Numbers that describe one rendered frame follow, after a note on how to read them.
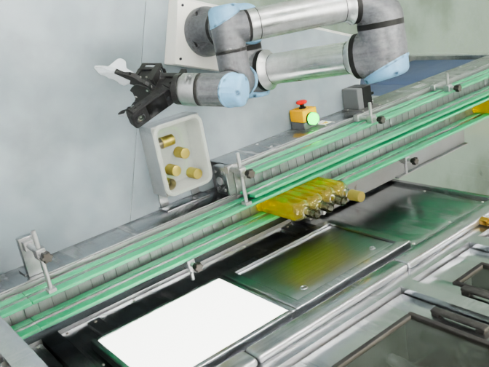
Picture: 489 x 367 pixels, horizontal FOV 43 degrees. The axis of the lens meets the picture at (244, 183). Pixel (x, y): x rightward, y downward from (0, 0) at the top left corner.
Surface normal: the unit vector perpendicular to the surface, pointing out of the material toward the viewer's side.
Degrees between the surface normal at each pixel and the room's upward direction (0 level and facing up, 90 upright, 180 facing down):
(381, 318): 90
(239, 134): 0
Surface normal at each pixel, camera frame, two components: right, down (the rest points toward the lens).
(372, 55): -0.54, 0.31
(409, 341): -0.18, -0.93
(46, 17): 0.61, 0.15
